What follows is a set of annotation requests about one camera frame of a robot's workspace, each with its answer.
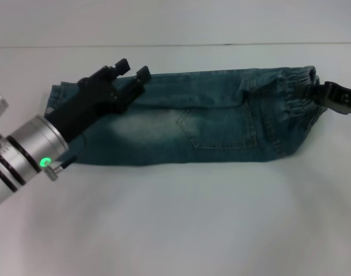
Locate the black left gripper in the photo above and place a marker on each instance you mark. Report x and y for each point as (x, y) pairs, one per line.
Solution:
(83, 106)

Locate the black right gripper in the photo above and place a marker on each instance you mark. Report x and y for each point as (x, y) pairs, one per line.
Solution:
(342, 99)

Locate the blue washed denim shorts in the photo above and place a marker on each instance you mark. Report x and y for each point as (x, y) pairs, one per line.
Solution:
(192, 129)

